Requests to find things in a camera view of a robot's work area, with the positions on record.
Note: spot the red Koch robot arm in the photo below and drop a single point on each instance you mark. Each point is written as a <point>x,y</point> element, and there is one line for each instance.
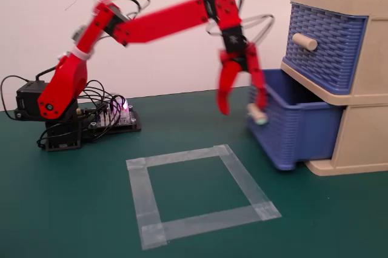
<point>169,18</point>

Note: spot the motor controller circuit board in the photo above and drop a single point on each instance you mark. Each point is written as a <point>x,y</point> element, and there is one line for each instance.
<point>127,121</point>

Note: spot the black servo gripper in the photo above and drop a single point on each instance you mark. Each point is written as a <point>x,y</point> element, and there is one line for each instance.
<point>233,41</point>

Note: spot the blue woven drawer closed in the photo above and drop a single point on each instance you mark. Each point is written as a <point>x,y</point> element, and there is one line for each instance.
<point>327,61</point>

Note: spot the translucent tape strip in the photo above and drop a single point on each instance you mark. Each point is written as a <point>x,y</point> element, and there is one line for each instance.
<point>242,176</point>
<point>182,155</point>
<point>145,197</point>
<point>212,220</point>

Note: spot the blue woven drawer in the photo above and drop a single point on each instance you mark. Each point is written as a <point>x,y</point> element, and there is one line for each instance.
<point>327,61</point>
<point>303,130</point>

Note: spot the white zip tie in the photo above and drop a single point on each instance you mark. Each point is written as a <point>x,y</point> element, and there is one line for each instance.
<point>82,54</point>

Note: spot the beige plastic drawer cabinet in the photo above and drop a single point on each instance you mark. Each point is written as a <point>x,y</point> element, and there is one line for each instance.
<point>369,118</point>

